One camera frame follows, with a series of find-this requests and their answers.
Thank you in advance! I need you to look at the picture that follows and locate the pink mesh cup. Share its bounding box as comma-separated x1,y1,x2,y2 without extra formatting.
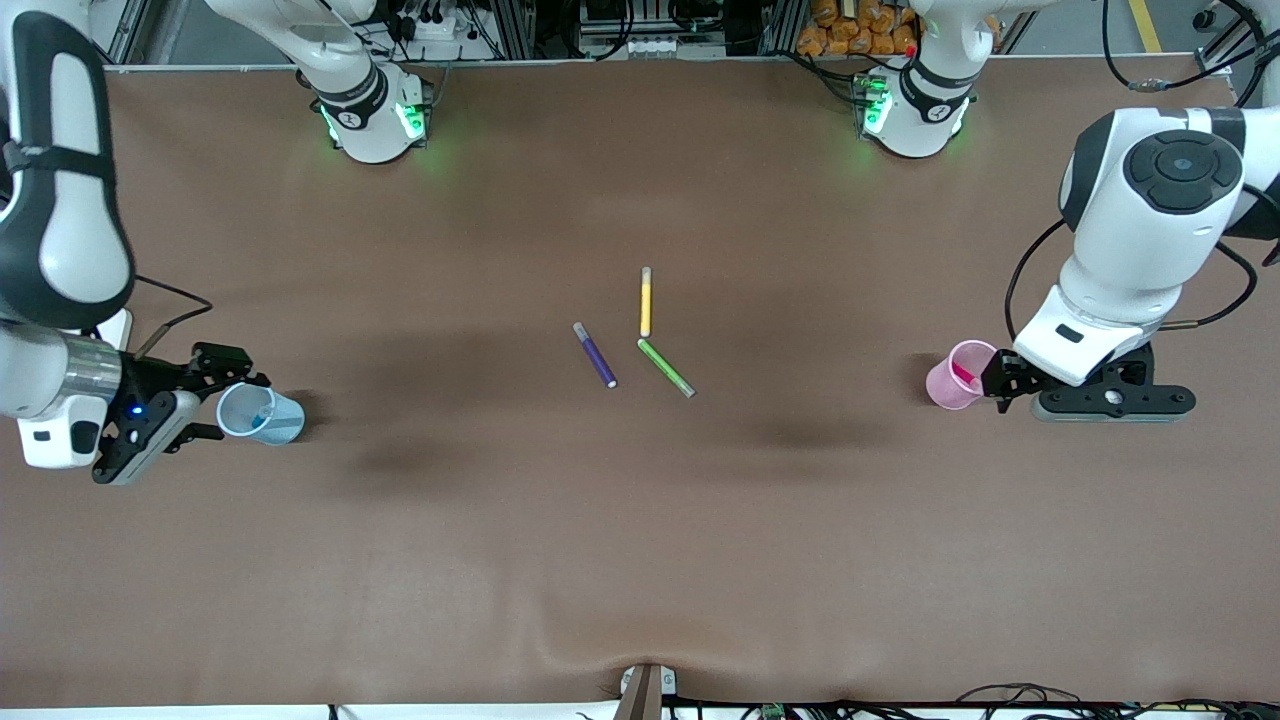
925,339,1001,410

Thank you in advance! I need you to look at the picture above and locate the blue mesh cup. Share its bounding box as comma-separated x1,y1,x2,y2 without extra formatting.
216,381,306,447

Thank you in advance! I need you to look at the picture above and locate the green marker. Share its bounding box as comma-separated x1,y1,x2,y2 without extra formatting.
637,338,696,399

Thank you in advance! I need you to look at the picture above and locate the purple marker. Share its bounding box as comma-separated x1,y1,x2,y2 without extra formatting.
572,321,618,389

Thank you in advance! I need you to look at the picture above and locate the orange packets pile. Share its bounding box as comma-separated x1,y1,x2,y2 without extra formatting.
797,0,917,57

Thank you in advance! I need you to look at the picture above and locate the white power strip with plugs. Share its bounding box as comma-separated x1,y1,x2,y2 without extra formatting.
395,0,473,44

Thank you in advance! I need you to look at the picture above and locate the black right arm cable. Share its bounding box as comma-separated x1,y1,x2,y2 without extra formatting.
133,276,215,358

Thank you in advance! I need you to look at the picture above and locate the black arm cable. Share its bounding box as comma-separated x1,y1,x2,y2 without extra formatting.
133,276,215,358
1004,0,1280,343

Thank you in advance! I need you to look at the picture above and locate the black cable bundle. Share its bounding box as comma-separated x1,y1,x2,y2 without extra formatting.
955,683,1280,720

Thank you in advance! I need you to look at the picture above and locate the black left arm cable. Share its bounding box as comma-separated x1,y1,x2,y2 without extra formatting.
1004,0,1280,343

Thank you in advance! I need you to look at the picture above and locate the metal camera mount clamp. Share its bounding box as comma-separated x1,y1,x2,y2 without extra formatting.
618,662,678,720

